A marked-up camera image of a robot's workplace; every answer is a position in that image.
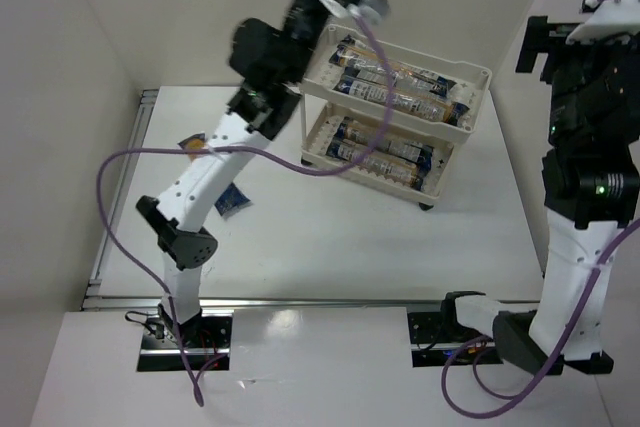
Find yellow blue spaghetti bag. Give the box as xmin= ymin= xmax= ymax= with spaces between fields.
xmin=178 ymin=132 xmax=251 ymax=218

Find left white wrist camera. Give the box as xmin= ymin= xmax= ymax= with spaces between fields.
xmin=347 ymin=0 xmax=390 ymax=25

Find aluminium table frame rail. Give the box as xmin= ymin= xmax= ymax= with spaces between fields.
xmin=99 ymin=87 xmax=542 ymax=301

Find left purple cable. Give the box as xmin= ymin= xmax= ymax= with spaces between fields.
xmin=95 ymin=14 xmax=396 ymax=407

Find label-side blue spaghetti bag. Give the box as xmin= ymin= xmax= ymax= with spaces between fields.
xmin=326 ymin=139 xmax=431 ymax=190

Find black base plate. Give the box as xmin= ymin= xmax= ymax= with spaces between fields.
xmin=125 ymin=311 xmax=232 ymax=373
xmin=407 ymin=311 xmax=501 ymax=368

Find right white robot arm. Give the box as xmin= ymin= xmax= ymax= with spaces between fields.
xmin=441 ymin=16 xmax=639 ymax=375

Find white two-tier shelf cart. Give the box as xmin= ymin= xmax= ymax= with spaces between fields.
xmin=301 ymin=25 xmax=492 ymax=210

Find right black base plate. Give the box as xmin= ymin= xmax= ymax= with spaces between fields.
xmin=407 ymin=311 xmax=501 ymax=368

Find long yellow spaghetti bag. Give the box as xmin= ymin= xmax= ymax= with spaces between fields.
xmin=335 ymin=117 xmax=433 ymax=163

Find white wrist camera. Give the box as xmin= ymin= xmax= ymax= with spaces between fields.
xmin=347 ymin=0 xmax=390 ymax=25
xmin=565 ymin=0 xmax=639 ymax=45

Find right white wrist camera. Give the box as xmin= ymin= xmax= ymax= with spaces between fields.
xmin=565 ymin=0 xmax=639 ymax=45

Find purple cable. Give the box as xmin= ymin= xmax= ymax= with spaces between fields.
xmin=440 ymin=0 xmax=640 ymax=419
xmin=95 ymin=14 xmax=396 ymax=407

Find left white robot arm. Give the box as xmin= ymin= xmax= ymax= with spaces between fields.
xmin=136 ymin=0 xmax=360 ymax=336

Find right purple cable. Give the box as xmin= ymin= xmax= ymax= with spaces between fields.
xmin=440 ymin=0 xmax=640 ymax=419

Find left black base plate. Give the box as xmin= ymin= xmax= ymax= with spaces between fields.
xmin=125 ymin=311 xmax=232 ymax=373

